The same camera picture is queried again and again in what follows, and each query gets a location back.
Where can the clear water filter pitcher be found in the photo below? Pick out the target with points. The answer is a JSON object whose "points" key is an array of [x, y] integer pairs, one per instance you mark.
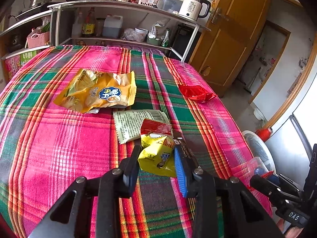
{"points": [[169, 3]]}

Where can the clear plastic bottle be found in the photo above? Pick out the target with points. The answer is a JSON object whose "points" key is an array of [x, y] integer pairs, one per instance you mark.
{"points": [[77, 27]]}

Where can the white oil jug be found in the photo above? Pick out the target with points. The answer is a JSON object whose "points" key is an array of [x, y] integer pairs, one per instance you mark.
{"points": [[112, 27]]}

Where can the plaid tablecloth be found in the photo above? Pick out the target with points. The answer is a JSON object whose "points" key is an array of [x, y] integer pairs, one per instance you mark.
{"points": [[62, 141]]}

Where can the pink basket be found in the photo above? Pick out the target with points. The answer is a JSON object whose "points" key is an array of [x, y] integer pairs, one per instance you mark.
{"points": [[38, 40]]}

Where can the red carton box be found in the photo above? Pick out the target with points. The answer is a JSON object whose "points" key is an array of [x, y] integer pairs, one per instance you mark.
{"points": [[18, 64]]}

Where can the white shelf rack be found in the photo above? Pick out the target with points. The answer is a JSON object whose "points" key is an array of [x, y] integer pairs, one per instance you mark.
{"points": [[123, 6]]}

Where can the black induction cooker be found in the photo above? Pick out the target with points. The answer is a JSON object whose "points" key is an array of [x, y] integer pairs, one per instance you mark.
{"points": [[34, 12]]}

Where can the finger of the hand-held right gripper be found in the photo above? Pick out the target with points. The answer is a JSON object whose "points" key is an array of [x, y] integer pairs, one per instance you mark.
{"points": [[262, 184], [282, 182]]}

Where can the silver refrigerator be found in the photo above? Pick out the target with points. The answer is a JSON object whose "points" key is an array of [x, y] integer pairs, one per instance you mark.
{"points": [[297, 133]]}

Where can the white electric kettle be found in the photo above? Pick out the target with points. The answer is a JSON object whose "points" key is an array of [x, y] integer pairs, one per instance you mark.
{"points": [[192, 7]]}

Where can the red wrapper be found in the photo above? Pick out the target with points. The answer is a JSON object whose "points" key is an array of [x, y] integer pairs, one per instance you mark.
{"points": [[195, 93]]}

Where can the pale green printed packet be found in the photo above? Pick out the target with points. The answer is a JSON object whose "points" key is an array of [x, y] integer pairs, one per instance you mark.
{"points": [[128, 126]]}

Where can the red round container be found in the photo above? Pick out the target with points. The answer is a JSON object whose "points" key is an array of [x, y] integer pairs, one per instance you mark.
{"points": [[263, 133]]}

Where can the white round tub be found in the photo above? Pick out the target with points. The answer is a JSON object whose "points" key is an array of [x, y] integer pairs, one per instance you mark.
{"points": [[141, 34]]}

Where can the person's right hand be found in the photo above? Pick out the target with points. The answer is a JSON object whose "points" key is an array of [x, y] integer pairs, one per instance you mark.
{"points": [[293, 232]]}

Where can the wooden doorway frame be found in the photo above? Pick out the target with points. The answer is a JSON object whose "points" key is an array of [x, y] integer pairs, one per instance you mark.
{"points": [[286, 33]]}

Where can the crumpled clear plastic bag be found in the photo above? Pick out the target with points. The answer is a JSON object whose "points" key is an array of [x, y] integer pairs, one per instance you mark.
{"points": [[129, 34]]}

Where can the yellow label sauce bottle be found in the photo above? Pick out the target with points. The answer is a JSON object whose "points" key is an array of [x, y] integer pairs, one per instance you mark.
{"points": [[88, 26]]}

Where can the brown jar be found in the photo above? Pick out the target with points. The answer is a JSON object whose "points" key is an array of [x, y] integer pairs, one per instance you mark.
{"points": [[99, 27]]}

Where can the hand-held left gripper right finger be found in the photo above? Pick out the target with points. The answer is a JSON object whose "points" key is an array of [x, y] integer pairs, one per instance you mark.
{"points": [[180, 173]]}

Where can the white plastic bag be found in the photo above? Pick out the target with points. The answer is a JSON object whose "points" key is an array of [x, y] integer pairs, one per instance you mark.
{"points": [[156, 29]]}

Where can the yellow door ornament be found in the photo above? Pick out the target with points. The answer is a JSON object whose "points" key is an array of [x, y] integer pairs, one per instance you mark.
{"points": [[205, 71]]}

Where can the green pouch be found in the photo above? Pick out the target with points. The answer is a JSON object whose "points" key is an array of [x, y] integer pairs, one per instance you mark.
{"points": [[166, 38]]}

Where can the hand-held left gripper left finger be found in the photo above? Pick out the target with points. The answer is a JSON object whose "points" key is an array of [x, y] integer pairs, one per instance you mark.
{"points": [[130, 178]]}

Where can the black appliance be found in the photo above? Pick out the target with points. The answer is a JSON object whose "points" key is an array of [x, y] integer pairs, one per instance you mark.
{"points": [[183, 41]]}

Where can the black wrapper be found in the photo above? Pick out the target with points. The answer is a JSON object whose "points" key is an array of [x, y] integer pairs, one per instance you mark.
{"points": [[189, 152]]}

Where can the small yellow red-topped packet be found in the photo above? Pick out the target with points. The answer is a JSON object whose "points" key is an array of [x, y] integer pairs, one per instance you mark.
{"points": [[156, 151]]}

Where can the large yellow snack bag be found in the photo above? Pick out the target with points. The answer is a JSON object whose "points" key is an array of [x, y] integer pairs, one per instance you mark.
{"points": [[99, 91]]}

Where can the wooden door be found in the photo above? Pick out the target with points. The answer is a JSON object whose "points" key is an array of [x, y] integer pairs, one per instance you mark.
{"points": [[235, 42]]}

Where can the pink utensil holder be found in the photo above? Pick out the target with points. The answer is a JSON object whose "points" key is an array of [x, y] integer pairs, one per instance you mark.
{"points": [[148, 0]]}

